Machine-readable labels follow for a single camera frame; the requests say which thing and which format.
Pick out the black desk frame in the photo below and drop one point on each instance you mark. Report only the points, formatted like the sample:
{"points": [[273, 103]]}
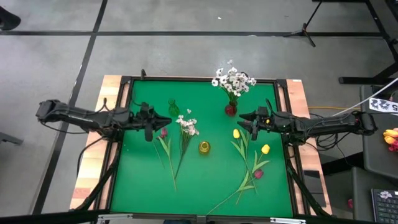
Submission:
{"points": [[357, 80]]}

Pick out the black tripod stand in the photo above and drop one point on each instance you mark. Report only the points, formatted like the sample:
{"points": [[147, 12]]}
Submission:
{"points": [[303, 30]]}

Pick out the small red object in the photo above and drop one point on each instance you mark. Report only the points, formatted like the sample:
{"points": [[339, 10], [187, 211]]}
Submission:
{"points": [[350, 203]]}

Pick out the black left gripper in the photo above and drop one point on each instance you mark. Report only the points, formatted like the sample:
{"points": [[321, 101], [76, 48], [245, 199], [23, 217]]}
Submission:
{"points": [[144, 119]]}

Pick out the red glass vase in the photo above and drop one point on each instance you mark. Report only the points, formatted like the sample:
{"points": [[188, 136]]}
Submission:
{"points": [[230, 110]]}

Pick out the orange red flower bunch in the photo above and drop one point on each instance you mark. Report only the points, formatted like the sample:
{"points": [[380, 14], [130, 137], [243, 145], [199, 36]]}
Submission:
{"points": [[391, 140]]}

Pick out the silver bracket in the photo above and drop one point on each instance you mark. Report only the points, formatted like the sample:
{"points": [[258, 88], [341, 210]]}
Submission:
{"points": [[115, 216], [287, 220]]}

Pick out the white printed tag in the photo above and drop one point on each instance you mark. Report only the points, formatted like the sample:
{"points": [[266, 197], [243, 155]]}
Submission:
{"points": [[382, 105]]}

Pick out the black rounded object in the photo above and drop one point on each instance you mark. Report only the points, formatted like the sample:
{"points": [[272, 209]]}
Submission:
{"points": [[7, 20]]}

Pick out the yellow glass jar vase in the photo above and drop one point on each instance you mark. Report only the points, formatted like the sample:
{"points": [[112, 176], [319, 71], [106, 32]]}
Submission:
{"points": [[205, 147]]}

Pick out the black bar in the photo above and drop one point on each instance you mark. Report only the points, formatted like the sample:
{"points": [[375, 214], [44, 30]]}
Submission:
{"points": [[46, 217]]}

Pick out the black keyboard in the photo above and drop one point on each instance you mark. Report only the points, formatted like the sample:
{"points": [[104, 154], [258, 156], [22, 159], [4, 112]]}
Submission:
{"points": [[385, 208]]}

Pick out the grey side table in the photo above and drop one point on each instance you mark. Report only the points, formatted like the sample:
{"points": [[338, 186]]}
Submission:
{"points": [[376, 149]]}

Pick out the black flat panel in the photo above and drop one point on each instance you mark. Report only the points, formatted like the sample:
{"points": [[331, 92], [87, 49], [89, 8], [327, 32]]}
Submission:
{"points": [[317, 183]]}

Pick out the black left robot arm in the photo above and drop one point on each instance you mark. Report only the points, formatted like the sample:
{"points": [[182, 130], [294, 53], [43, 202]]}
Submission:
{"points": [[90, 119]]}

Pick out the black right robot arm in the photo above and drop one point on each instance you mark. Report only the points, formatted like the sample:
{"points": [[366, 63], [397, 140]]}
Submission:
{"points": [[323, 126]]}

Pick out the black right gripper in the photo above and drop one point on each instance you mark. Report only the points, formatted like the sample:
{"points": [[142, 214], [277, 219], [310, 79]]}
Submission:
{"points": [[264, 123]]}

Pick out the green table mat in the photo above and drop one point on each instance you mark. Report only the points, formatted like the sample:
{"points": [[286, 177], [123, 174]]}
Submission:
{"points": [[202, 186]]}

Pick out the green glass vase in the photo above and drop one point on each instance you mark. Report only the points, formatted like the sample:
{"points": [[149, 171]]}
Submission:
{"points": [[173, 109]]}

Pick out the black support strut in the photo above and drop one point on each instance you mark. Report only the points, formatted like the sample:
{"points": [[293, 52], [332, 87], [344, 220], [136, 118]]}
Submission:
{"points": [[99, 185], [298, 180]]}

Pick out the grey table foot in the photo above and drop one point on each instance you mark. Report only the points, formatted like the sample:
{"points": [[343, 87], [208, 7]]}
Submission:
{"points": [[9, 138]]}

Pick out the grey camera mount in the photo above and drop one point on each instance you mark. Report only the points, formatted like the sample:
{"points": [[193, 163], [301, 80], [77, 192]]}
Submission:
{"points": [[201, 219]]}

